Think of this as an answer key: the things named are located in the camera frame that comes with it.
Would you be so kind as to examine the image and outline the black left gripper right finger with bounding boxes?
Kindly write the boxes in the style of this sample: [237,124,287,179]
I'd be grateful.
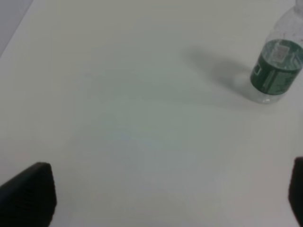
[288,157,303,227]

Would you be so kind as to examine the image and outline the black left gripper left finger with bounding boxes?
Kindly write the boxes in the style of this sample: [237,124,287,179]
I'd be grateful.
[0,162,57,227]

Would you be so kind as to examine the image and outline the clear bottle green label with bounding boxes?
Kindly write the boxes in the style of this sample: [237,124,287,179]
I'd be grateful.
[250,0,303,104]

